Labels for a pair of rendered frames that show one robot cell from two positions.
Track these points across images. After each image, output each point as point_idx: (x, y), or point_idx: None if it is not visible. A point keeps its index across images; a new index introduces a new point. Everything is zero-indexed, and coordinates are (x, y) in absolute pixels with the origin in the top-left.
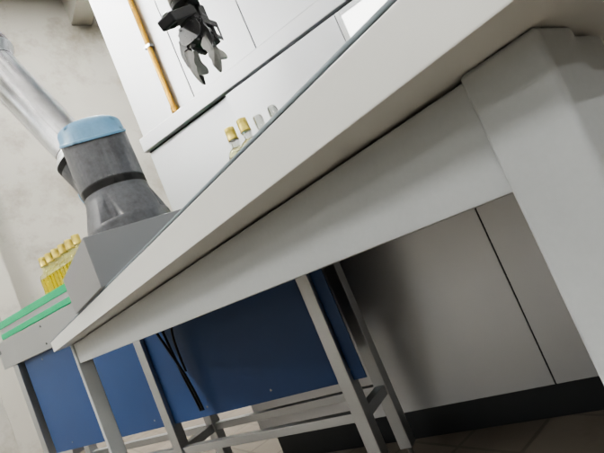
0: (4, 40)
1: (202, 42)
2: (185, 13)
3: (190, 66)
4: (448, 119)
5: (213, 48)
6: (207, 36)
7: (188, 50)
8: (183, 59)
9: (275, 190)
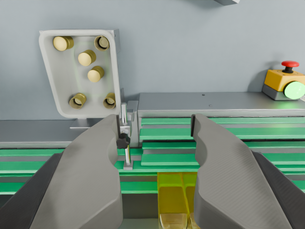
0: None
1: (95, 201)
2: None
3: (243, 148)
4: None
5: (68, 145)
6: (31, 214)
7: (250, 226)
8: (302, 195)
9: None
